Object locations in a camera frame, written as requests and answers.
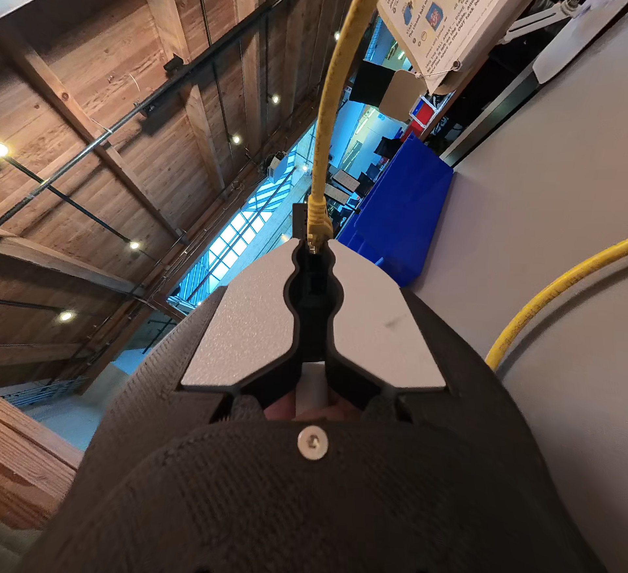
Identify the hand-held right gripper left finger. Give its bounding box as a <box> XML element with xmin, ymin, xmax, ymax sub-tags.
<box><xmin>181</xmin><ymin>238</ymin><xmax>302</xmax><ymax>404</ymax></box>

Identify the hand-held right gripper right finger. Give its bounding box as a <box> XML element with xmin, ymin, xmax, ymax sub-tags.
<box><xmin>325</xmin><ymin>238</ymin><xmax>447</xmax><ymax>404</ymax></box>

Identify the yellow ethernet cable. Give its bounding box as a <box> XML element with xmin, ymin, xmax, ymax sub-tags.
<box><xmin>306</xmin><ymin>0</ymin><xmax>628</xmax><ymax>372</ymax></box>

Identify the blue plastic bin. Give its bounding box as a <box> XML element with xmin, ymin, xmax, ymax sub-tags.
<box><xmin>338</xmin><ymin>134</ymin><xmax>454</xmax><ymax>288</ymax></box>

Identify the red plastic bin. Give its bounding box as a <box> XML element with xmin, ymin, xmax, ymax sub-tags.
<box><xmin>410</xmin><ymin>95</ymin><xmax>437</xmax><ymax>131</ymax></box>

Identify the tan cardboard divider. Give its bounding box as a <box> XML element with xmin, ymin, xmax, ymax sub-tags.
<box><xmin>379</xmin><ymin>70</ymin><xmax>427</xmax><ymax>122</ymax></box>

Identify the black standing panel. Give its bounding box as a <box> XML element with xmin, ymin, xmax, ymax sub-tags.
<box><xmin>349</xmin><ymin>60</ymin><xmax>395</xmax><ymax>108</ymax></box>

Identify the instruction sheet board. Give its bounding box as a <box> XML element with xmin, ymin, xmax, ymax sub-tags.
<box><xmin>349</xmin><ymin>0</ymin><xmax>580</xmax><ymax>95</ymax></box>

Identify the white board stand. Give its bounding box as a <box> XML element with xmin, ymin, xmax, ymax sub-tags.
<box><xmin>500</xmin><ymin>0</ymin><xmax>628</xmax><ymax>85</ymax></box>

